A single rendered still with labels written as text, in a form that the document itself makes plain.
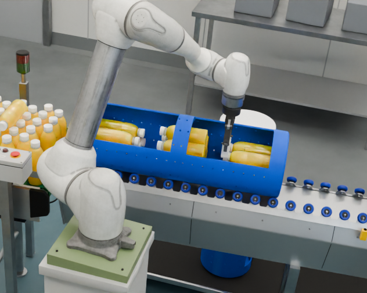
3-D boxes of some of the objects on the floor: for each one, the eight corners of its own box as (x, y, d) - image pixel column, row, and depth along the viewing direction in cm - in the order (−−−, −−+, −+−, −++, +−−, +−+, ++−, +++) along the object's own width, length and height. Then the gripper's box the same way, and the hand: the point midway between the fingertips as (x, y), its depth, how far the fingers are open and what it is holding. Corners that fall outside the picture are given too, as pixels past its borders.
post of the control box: (17, 349, 310) (7, 177, 259) (9, 347, 310) (-3, 175, 260) (20, 342, 313) (11, 172, 263) (13, 341, 313) (2, 171, 263)
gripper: (239, 115, 247) (231, 167, 259) (243, 96, 262) (236, 145, 274) (220, 112, 247) (213, 163, 259) (225, 93, 263) (218, 142, 274)
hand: (226, 147), depth 265 cm, fingers open, 5 cm apart
